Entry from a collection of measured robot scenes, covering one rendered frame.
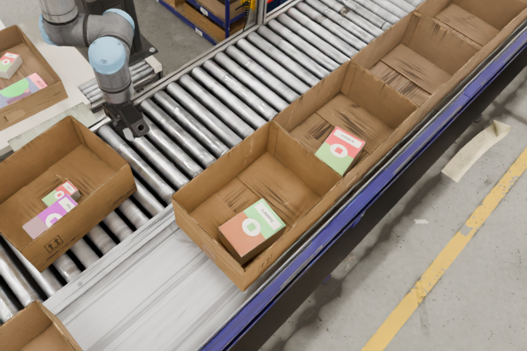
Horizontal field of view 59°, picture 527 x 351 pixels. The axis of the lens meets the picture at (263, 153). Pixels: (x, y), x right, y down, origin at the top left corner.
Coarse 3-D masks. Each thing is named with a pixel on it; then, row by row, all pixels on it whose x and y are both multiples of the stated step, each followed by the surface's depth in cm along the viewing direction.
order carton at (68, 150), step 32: (64, 128) 155; (32, 160) 152; (64, 160) 162; (96, 160) 163; (0, 192) 148; (32, 192) 155; (96, 192) 139; (128, 192) 155; (0, 224) 148; (64, 224) 136; (96, 224) 150; (32, 256) 132
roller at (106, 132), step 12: (108, 132) 171; (108, 144) 171; (120, 144) 169; (132, 156) 166; (144, 168) 163; (144, 180) 163; (156, 180) 161; (156, 192) 161; (168, 192) 159; (168, 204) 159
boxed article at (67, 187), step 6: (60, 186) 152; (66, 186) 152; (72, 186) 152; (54, 192) 150; (60, 192) 150; (66, 192) 151; (72, 192) 151; (78, 192) 152; (42, 198) 149; (48, 198) 149; (54, 198) 149; (72, 198) 152; (48, 204) 148
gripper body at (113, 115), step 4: (128, 100) 131; (104, 104) 136; (108, 104) 137; (112, 104) 130; (116, 104) 130; (120, 104) 130; (104, 108) 137; (108, 108) 136; (112, 108) 136; (136, 108) 138; (108, 112) 137; (112, 112) 135; (116, 112) 135; (108, 116) 139; (112, 116) 138; (116, 116) 136; (112, 120) 140; (116, 120) 135; (120, 120) 135; (120, 124) 136; (124, 124) 137
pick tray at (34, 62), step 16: (0, 32) 183; (16, 32) 188; (0, 48) 188; (16, 48) 191; (32, 48) 184; (32, 64) 186; (48, 64) 175; (0, 80) 180; (16, 80) 181; (48, 80) 182; (32, 96) 167; (48, 96) 172; (64, 96) 177; (0, 112) 163; (16, 112) 167; (32, 112) 172; (0, 128) 167
